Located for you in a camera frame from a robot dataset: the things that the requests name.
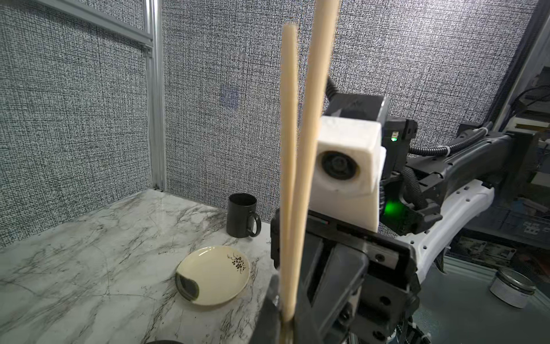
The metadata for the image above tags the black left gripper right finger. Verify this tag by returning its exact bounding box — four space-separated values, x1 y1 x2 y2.
293 284 322 344

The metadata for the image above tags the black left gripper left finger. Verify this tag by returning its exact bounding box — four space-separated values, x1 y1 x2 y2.
249 275 285 344

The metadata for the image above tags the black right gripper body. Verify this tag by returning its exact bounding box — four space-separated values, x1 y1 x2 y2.
269 208 422 344

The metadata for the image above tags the pair of bare wooden chopsticks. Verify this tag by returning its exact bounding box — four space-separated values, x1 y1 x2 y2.
279 1 340 324

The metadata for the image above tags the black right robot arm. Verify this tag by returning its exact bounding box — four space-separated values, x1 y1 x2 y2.
294 82 535 343

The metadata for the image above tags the yellow patterned black plate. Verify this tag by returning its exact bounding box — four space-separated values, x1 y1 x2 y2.
146 340 183 344

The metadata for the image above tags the black mug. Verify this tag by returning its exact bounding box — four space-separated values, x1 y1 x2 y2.
226 193 262 238

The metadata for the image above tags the small metal tin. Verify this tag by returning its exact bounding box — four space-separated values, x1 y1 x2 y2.
489 267 537 309

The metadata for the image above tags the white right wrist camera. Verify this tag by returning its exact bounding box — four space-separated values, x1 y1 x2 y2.
309 116 386 232

